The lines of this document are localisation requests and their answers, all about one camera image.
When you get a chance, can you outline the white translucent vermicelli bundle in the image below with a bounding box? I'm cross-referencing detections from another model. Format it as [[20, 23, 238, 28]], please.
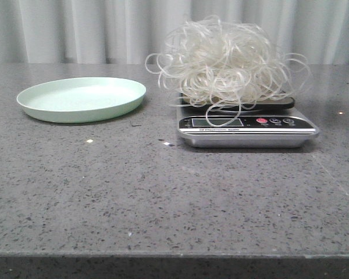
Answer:
[[146, 16, 312, 126]]

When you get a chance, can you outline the silver black kitchen scale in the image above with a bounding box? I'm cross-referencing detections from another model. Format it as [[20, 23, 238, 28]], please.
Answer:
[[176, 97, 319, 148]]

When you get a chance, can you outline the light green round plate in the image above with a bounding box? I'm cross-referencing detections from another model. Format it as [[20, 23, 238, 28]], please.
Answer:
[[17, 77, 146, 123]]

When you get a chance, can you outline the white pleated curtain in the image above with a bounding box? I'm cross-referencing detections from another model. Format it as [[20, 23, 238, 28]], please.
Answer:
[[0, 1, 349, 65]]

